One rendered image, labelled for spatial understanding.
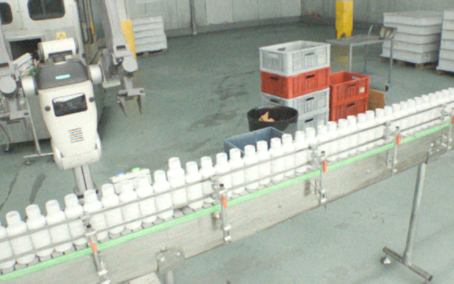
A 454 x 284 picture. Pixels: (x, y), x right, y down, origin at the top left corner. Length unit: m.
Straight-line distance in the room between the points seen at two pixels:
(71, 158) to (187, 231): 0.71
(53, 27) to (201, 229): 3.77
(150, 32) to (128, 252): 9.74
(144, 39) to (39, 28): 6.20
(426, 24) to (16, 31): 6.88
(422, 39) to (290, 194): 6.99
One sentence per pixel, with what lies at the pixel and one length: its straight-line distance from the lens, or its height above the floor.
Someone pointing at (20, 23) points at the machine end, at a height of 1.50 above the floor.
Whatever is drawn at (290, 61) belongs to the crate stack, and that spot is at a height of 1.02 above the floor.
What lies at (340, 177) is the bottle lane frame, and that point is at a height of 0.93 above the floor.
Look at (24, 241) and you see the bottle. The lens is 1.34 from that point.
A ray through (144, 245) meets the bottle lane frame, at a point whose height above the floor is 0.94.
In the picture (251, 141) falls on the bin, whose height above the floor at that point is 0.90.
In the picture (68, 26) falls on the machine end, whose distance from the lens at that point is 4.87.
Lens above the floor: 1.76
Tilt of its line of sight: 22 degrees down
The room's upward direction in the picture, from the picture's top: 4 degrees counter-clockwise
